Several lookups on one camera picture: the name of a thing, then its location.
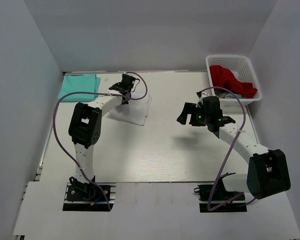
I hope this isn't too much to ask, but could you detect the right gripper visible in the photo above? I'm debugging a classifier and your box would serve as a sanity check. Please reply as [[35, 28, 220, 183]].
[[177, 102, 211, 127]]

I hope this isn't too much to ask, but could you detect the white t-shirt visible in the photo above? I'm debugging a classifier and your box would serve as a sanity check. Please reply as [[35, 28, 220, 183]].
[[109, 93, 152, 126]]

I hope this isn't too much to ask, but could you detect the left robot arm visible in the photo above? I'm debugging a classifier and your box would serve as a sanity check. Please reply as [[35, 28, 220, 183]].
[[68, 73, 138, 200]]

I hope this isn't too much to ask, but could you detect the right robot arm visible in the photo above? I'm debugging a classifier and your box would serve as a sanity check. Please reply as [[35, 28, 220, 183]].
[[177, 96, 291, 200]]

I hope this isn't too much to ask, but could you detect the grey t-shirt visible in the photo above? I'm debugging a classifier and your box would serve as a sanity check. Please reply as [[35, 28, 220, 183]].
[[215, 90, 242, 99]]

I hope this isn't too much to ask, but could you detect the red t-shirt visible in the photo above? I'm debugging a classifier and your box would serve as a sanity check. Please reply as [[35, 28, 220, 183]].
[[209, 65, 258, 99]]

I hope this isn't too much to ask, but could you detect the folded teal t-shirt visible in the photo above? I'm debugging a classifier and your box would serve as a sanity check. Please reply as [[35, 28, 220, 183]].
[[58, 74, 101, 103]]

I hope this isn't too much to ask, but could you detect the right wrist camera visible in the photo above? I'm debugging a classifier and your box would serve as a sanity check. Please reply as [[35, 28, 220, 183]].
[[196, 91, 210, 103]]

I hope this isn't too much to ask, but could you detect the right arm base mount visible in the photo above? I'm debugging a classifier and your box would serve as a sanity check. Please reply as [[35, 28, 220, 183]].
[[193, 184, 247, 213]]

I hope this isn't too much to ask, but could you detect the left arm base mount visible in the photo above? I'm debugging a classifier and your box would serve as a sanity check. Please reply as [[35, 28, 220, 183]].
[[62, 182, 110, 212]]

